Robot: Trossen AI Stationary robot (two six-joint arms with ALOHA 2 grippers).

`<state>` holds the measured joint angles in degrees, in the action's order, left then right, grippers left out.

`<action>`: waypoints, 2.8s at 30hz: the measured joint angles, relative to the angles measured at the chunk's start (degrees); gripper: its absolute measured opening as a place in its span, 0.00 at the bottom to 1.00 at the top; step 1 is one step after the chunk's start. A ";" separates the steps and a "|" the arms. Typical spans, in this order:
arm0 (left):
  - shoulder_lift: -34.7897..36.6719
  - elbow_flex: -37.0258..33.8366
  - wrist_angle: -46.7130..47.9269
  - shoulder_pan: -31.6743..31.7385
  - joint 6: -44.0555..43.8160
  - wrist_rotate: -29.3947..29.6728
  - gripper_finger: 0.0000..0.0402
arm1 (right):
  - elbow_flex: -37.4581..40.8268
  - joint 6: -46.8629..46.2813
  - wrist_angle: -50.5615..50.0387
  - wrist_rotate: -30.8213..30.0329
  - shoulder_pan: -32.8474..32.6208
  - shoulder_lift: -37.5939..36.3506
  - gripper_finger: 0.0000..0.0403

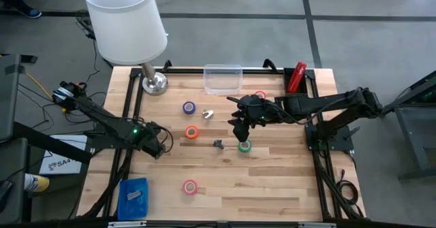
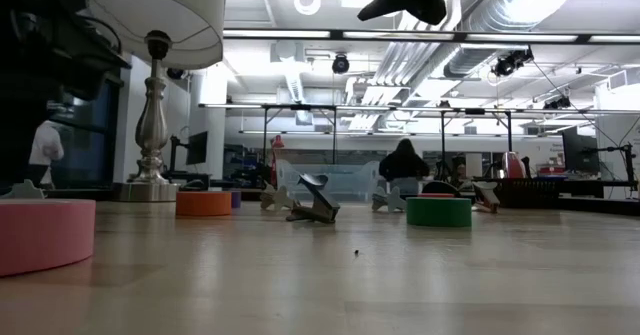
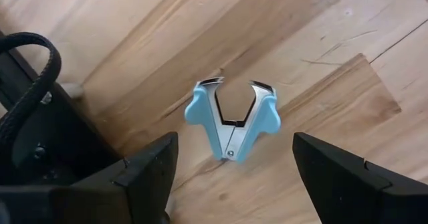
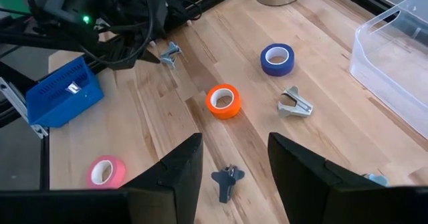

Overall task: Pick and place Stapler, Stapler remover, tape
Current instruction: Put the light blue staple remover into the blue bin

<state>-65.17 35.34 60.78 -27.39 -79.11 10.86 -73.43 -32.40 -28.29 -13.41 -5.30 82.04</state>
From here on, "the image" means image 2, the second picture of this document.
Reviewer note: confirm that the purple tape roll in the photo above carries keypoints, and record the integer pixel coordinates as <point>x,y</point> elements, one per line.
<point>236,200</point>

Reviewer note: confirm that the black dome-shaped object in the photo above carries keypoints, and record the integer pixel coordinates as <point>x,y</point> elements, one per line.
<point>440,186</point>

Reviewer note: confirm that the clear plastic bin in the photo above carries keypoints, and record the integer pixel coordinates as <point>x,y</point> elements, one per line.
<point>350,182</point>

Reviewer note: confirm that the orange tape roll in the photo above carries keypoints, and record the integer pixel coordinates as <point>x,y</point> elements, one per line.
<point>202,204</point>

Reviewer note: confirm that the black metal frame stand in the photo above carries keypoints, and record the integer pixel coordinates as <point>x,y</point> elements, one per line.
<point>300,107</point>

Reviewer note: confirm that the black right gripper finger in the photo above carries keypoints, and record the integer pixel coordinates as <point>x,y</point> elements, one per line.
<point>395,2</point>

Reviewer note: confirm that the black ceiling camera cluster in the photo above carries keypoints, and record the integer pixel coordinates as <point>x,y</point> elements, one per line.
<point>505,66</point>

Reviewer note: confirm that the silver staple remover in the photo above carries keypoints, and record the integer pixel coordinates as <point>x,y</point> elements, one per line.
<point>277,200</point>
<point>392,202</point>

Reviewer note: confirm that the pink tape roll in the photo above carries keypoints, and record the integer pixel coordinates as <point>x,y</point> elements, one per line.
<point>45,235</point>

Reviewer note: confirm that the red tape roll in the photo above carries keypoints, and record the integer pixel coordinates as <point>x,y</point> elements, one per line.
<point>436,195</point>

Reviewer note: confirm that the red background object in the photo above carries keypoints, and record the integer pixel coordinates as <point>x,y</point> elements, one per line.
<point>277,145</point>

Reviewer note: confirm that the black overhead light bar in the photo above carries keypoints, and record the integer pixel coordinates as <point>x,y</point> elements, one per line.
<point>337,34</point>

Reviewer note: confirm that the black computer monitor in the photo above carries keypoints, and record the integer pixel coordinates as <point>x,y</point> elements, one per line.
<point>197,147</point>
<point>580,150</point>

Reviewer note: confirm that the white shade silver table lamp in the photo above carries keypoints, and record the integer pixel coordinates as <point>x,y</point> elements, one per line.
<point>165,5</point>

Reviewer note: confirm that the dark grey staple remover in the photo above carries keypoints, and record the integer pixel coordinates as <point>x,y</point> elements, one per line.
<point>320,205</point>

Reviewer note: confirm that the green tape roll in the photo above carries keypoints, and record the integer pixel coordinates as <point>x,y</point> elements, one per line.
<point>439,212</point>

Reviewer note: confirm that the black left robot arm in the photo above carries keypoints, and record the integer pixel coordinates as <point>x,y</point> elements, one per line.
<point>30,50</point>

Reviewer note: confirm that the person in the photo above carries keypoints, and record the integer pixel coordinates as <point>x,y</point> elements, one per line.
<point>46,147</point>
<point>404,165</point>

